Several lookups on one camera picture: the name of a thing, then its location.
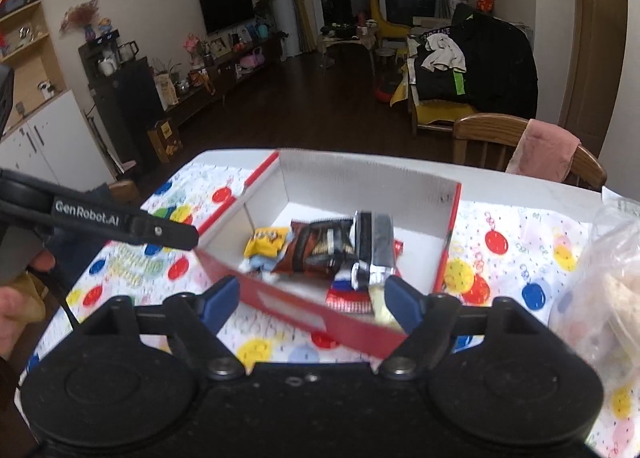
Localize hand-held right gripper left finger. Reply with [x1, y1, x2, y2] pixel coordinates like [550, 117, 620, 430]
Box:
[75, 275, 246, 381]

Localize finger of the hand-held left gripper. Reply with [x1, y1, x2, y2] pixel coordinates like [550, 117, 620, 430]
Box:
[122, 214, 200, 251]

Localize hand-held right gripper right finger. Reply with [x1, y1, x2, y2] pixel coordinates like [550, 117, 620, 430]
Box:
[378, 276, 556, 379]

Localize pale yellow snack packet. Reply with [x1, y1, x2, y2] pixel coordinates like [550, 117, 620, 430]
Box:
[367, 283, 403, 329]

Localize light blue snack packet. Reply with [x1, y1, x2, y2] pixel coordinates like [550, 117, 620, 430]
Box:
[239, 255, 281, 281]

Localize red white snack packet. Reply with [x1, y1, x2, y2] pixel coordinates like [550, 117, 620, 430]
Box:
[325, 280, 373, 313]

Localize red cardboard box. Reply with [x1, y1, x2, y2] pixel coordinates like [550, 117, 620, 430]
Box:
[192, 149, 462, 360]

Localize silver black snack packet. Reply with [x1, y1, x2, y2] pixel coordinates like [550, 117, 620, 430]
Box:
[350, 210, 396, 289]

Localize orange brown snack packet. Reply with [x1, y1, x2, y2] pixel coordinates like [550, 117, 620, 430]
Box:
[272, 219, 358, 279]

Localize person's left hand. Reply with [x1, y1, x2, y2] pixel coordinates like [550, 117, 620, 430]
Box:
[0, 249, 57, 364]

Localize wooden shelf cabinet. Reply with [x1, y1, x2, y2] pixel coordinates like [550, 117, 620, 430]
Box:
[0, 0, 118, 183]

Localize brown paper bag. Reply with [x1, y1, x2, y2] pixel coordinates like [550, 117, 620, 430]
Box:
[146, 119, 183, 163]

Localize balloon printed tablecloth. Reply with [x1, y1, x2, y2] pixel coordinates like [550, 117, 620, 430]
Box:
[15, 158, 640, 449]

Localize dark tall cabinet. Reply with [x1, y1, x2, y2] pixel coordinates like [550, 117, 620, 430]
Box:
[79, 40, 168, 173]

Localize low television cabinet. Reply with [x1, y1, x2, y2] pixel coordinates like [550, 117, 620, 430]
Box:
[165, 32, 288, 129]

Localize dried flowers in vase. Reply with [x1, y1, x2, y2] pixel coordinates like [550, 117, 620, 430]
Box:
[60, 0, 101, 41]

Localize clear plastic bag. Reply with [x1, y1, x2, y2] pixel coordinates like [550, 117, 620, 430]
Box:
[547, 195, 640, 384]

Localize pink cloth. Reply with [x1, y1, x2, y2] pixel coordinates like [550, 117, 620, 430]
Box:
[505, 119, 582, 183]

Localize black television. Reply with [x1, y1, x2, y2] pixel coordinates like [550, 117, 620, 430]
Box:
[196, 0, 255, 36]

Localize white garment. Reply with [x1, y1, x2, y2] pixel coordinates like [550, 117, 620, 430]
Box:
[420, 34, 468, 74]

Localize black bag with clutter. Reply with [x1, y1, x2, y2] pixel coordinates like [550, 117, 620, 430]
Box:
[412, 2, 538, 121]

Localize white tower air conditioner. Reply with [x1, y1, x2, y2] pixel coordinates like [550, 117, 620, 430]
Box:
[270, 0, 303, 58]

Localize coffee table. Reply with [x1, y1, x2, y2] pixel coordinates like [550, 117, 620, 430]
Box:
[317, 28, 381, 68]

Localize yellow giraffe toy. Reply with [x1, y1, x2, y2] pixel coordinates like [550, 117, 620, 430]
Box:
[362, 0, 413, 43]

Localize black cable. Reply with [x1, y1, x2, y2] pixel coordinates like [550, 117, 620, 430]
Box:
[30, 268, 83, 331]

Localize wooden door frame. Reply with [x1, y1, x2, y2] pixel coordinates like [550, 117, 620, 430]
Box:
[557, 0, 628, 159]

